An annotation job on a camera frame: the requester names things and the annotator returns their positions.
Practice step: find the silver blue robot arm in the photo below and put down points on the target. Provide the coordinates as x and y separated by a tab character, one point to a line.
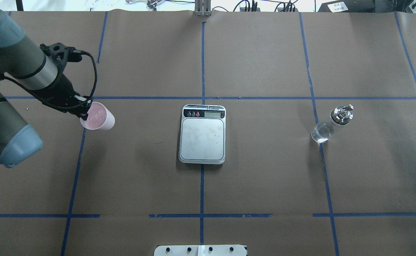
39	71

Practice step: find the aluminium frame post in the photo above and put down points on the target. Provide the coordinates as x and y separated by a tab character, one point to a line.
202	8

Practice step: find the glass sauce bottle metal cap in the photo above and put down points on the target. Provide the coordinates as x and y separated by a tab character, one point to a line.
340	116

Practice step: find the black box white label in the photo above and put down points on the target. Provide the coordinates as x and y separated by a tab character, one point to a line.
355	6

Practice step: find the silver digital kitchen scale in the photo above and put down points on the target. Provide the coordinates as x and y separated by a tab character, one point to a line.
202	134

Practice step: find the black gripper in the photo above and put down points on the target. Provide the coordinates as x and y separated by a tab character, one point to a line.
60	91

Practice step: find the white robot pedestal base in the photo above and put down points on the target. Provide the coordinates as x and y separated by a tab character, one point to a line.
202	250

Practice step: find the pink plastic cup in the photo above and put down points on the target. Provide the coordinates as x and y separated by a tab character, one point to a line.
99	118

